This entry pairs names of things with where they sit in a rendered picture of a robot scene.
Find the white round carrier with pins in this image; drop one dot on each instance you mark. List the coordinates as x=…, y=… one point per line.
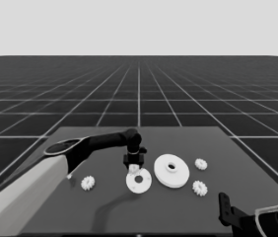
x=144, y=187

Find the large thick white disc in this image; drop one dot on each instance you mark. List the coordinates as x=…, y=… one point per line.
x=178, y=177

